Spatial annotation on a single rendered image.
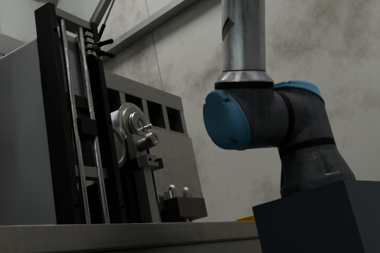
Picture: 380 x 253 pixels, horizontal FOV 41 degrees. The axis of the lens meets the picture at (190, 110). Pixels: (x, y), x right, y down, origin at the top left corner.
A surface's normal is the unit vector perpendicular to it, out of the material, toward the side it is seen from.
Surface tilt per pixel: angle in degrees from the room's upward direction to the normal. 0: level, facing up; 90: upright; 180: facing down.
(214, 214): 90
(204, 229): 90
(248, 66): 110
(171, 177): 90
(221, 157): 90
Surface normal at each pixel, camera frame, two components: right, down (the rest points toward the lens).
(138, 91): 0.83, -0.33
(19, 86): -0.53, -0.18
